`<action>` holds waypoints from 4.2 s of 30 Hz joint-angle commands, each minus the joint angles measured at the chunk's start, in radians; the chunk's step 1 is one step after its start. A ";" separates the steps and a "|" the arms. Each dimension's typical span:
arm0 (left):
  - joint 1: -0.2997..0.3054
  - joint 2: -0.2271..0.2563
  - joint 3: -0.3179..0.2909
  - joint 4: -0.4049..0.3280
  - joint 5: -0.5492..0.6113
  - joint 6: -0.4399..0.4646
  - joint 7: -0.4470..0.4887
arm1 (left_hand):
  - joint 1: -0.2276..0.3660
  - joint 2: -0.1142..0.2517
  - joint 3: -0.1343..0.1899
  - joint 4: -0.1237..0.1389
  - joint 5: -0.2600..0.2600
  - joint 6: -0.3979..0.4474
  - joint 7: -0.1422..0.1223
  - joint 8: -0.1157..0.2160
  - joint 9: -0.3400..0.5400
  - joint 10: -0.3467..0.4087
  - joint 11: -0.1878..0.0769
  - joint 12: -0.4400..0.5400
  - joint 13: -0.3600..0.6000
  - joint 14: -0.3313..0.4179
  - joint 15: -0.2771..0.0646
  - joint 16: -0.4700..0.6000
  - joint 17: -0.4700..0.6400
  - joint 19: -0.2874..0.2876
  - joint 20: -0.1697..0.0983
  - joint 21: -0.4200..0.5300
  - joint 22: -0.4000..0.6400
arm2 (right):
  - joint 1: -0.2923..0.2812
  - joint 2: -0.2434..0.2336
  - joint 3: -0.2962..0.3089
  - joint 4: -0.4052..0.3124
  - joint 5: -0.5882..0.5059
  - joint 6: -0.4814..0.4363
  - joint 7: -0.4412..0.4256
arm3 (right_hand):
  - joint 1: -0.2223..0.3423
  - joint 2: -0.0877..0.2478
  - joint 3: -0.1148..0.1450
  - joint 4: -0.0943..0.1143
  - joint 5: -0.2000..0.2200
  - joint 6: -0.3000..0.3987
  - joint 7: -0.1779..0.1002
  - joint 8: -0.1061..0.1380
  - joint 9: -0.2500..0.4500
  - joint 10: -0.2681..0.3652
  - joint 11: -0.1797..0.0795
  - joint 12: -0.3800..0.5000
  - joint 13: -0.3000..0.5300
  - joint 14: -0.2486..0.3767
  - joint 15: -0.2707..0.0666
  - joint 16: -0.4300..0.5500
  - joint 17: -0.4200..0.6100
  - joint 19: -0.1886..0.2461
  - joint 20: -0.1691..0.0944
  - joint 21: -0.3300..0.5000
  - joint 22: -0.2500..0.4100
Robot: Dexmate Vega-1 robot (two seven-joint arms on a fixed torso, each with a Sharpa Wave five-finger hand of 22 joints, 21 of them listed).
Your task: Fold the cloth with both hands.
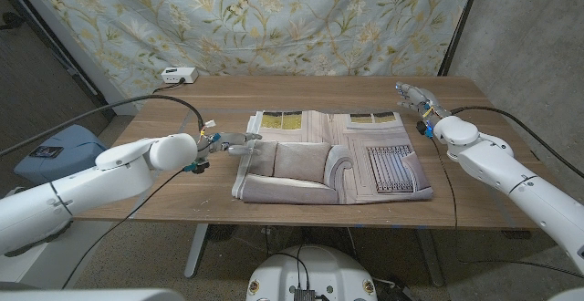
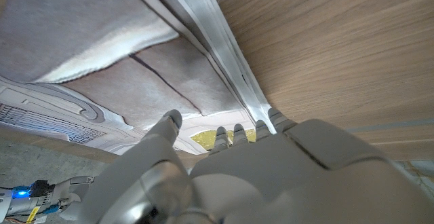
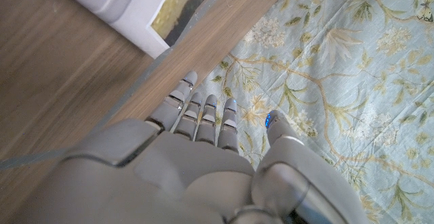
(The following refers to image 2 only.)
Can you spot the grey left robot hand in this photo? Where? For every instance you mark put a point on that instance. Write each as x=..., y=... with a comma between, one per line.
x=271, y=176

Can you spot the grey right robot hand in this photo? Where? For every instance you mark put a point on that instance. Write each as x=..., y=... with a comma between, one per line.
x=64, y=190

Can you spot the sofa print cloth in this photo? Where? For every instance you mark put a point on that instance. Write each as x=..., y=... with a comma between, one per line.
x=101, y=30

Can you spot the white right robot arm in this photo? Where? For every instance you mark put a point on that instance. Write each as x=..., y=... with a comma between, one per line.
x=5, y=200

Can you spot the floral print backdrop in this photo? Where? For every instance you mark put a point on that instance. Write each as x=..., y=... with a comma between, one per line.
x=420, y=173

